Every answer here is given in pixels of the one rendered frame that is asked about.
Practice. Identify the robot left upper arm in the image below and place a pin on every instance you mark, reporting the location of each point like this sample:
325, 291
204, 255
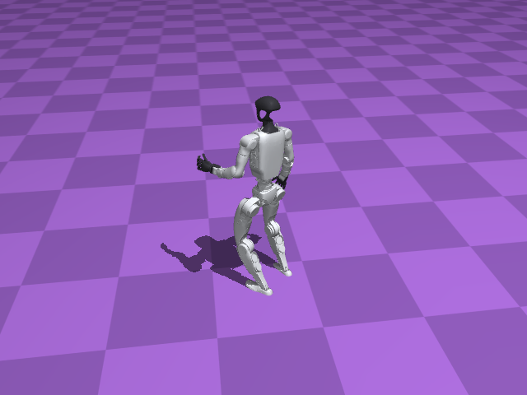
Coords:
247, 144

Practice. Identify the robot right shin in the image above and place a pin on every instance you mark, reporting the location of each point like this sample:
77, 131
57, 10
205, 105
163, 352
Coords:
277, 245

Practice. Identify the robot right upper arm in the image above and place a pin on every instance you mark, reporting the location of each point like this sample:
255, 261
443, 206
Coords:
288, 156

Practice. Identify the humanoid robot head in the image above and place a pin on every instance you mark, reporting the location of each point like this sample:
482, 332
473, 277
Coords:
268, 104

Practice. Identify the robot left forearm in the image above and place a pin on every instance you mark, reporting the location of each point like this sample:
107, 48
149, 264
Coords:
226, 173

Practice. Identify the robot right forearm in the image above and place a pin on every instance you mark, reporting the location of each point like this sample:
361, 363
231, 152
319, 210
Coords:
286, 170

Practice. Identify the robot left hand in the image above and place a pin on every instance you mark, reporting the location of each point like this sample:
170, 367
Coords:
205, 165

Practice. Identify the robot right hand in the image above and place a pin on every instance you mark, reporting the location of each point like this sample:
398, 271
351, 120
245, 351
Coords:
283, 183

